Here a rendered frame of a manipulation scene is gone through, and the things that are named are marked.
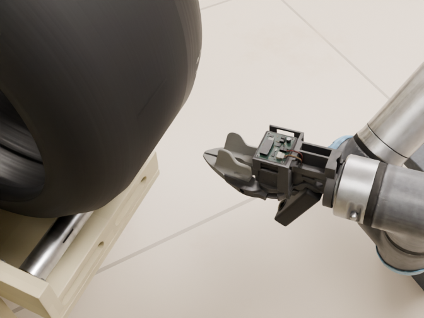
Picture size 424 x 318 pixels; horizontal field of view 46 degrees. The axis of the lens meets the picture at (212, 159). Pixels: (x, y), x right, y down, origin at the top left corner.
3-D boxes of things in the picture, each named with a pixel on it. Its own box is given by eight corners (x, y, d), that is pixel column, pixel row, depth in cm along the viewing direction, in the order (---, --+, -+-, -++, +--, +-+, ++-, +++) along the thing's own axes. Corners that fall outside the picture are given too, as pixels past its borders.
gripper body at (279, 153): (265, 121, 73) (348, 141, 69) (267, 159, 79) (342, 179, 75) (246, 159, 68) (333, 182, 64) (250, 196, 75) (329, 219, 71)
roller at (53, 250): (43, 293, 78) (23, 276, 76) (28, 289, 81) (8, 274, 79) (149, 139, 98) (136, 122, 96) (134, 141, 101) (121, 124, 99)
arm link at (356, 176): (374, 187, 74) (358, 240, 69) (342, 179, 76) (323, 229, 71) (383, 147, 68) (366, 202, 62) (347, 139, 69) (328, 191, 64)
